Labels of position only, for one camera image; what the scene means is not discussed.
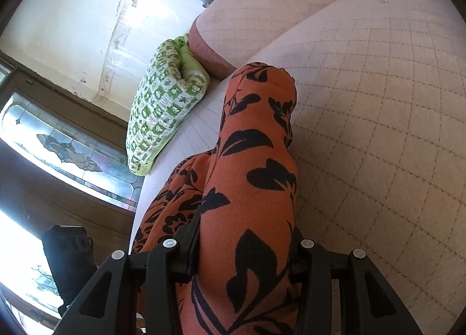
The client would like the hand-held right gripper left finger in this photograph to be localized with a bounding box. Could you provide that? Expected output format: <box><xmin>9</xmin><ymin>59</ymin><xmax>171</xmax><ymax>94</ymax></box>
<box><xmin>54</xmin><ymin>208</ymin><xmax>202</xmax><ymax>335</ymax></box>

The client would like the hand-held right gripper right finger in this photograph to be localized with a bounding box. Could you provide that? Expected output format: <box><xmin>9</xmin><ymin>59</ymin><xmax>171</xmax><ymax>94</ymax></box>
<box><xmin>289</xmin><ymin>228</ymin><xmax>423</xmax><ymax>335</ymax></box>

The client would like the orange floral garment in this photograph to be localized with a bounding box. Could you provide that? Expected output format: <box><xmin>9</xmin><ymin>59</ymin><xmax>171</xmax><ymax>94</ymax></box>
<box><xmin>129</xmin><ymin>62</ymin><xmax>303</xmax><ymax>335</ymax></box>

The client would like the stained glass window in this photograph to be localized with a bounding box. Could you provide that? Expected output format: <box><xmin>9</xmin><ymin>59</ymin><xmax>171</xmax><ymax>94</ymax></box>
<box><xmin>0</xmin><ymin>62</ymin><xmax>144</xmax><ymax>321</ymax></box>

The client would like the green checked pillow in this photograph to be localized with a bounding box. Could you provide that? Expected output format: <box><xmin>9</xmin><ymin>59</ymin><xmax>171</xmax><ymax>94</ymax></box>
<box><xmin>126</xmin><ymin>36</ymin><xmax>211</xmax><ymax>176</ymax></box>

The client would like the pink quilted bolster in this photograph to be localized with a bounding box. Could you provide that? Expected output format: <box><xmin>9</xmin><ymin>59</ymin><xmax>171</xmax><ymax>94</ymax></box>
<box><xmin>188</xmin><ymin>0</ymin><xmax>401</xmax><ymax>79</ymax></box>

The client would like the brown wooden window frame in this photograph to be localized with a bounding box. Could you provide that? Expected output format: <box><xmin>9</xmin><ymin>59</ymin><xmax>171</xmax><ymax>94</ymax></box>
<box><xmin>0</xmin><ymin>49</ymin><xmax>146</xmax><ymax>234</ymax></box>

